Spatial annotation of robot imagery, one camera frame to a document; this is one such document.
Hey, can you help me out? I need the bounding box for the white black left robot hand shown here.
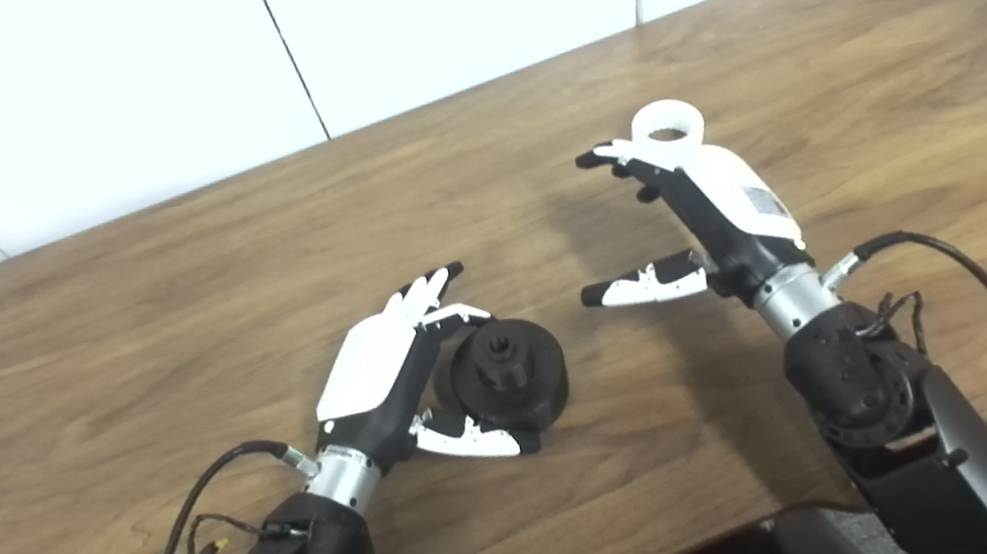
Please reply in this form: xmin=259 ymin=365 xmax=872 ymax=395
xmin=286 ymin=253 xmax=546 ymax=493

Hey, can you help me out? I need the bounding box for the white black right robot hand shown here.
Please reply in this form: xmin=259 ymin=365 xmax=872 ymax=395
xmin=554 ymin=109 xmax=818 ymax=339

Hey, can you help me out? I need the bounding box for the white plastic ring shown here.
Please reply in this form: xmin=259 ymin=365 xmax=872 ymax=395
xmin=626 ymin=93 xmax=714 ymax=176

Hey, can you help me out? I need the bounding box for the round black plastic part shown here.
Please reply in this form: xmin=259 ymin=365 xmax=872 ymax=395
xmin=424 ymin=308 xmax=578 ymax=449

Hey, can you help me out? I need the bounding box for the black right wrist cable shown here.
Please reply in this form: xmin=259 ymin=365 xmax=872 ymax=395
xmin=816 ymin=214 xmax=987 ymax=496

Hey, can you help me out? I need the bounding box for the thin dark wire bundle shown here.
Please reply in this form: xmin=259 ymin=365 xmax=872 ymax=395
xmin=853 ymin=288 xmax=934 ymax=365

